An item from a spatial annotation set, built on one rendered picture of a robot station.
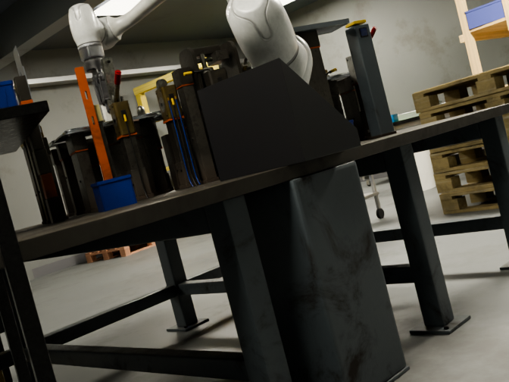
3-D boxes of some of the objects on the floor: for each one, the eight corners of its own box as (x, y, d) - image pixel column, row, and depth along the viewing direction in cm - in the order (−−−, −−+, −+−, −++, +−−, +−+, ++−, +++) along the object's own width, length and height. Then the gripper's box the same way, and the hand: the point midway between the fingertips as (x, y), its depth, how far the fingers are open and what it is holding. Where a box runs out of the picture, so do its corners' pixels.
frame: (284, 277, 403) (257, 172, 400) (549, 257, 289) (515, 111, 286) (-205, 504, 222) (-261, 317, 219) (-13, 692, 108) (-124, 307, 105)
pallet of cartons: (151, 240, 925) (138, 195, 922) (190, 234, 862) (177, 186, 859) (79, 264, 843) (66, 215, 840) (117, 259, 780) (102, 206, 777)
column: (410, 369, 201) (357, 159, 198) (352, 414, 180) (292, 180, 176) (332, 364, 223) (284, 176, 220) (272, 404, 201) (217, 195, 198)
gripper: (107, 53, 242) (124, 116, 243) (98, 63, 255) (115, 123, 256) (87, 57, 238) (104, 120, 240) (79, 66, 251) (96, 126, 253)
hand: (107, 112), depth 247 cm, fingers closed, pressing on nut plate
